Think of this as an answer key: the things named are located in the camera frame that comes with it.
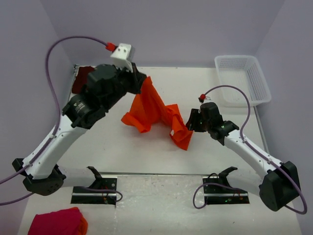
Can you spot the folded dark red t-shirt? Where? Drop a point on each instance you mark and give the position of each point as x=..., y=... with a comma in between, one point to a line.
x=81, y=78

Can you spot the magenta t-shirt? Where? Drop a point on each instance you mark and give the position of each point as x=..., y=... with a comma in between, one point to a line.
x=63, y=222

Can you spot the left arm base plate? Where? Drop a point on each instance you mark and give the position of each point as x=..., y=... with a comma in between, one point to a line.
x=101, y=192

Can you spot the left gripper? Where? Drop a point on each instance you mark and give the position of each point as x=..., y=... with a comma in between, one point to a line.
x=137, y=77

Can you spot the orange t-shirt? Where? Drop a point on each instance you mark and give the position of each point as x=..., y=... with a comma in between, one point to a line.
x=82, y=226
x=148, y=108

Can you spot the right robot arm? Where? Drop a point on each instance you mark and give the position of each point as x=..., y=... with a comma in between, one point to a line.
x=280, y=182

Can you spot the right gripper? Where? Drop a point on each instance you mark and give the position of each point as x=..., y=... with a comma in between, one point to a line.
x=191, y=125

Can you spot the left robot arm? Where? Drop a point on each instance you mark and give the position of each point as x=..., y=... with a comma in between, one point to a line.
x=42, y=174

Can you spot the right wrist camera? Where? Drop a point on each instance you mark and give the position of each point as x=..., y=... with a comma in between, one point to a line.
x=207, y=99

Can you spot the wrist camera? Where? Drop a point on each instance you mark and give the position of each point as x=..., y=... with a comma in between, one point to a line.
x=122, y=57
x=207, y=99

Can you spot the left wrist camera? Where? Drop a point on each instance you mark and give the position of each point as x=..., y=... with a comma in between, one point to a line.
x=122, y=57

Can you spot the orange t-shirt in pile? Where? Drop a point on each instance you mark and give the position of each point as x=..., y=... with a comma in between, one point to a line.
x=82, y=226

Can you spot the white plastic basket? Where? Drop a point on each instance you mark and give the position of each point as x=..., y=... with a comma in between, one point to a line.
x=245, y=73

